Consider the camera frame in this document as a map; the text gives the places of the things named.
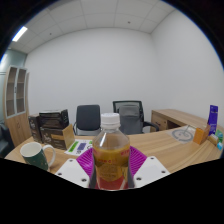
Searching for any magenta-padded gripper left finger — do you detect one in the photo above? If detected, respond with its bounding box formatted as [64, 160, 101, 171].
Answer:
[54, 147, 97, 189]

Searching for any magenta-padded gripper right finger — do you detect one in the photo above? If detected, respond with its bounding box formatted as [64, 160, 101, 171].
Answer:
[127, 145, 171, 188]

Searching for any clear bottle with yellow drink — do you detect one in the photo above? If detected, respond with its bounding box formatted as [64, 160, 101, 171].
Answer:
[91, 112, 131, 191]

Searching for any white leaflet with green print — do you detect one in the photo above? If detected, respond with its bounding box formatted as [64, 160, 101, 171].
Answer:
[64, 138, 94, 157]

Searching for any dark box with tan side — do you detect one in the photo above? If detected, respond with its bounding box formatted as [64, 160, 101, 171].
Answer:
[39, 124, 76, 151]

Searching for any green mug with red print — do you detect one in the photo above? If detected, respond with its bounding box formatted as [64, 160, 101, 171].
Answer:
[19, 141, 57, 172]

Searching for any white sheet with round print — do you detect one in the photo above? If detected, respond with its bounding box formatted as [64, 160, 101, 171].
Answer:
[171, 126, 196, 143]

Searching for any dark grey office chair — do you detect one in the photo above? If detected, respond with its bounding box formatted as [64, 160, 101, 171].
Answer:
[72, 104, 102, 137]

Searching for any black box with striped face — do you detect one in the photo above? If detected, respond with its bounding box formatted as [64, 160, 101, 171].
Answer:
[38, 109, 70, 130]

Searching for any black mesh office chair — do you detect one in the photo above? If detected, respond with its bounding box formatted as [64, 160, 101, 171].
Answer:
[112, 100, 160, 135]

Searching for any wooden side desk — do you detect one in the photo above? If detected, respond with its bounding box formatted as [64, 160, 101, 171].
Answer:
[150, 108, 214, 132]

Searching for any orange cardboard box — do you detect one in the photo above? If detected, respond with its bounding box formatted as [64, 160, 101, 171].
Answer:
[193, 124, 212, 146]

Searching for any tall wooden shelf cabinet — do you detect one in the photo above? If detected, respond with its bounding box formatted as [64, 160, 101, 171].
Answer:
[2, 65, 33, 148]

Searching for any small tan box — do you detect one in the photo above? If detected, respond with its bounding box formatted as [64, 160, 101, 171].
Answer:
[208, 134, 220, 146]

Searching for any black leather sofa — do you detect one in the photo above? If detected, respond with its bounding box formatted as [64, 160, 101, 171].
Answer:
[0, 122, 16, 159]

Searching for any tall purple box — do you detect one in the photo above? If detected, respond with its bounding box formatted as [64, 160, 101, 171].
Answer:
[207, 104, 219, 136]

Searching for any small square ceiling light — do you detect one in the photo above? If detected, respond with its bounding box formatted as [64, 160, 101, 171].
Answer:
[11, 26, 29, 43]

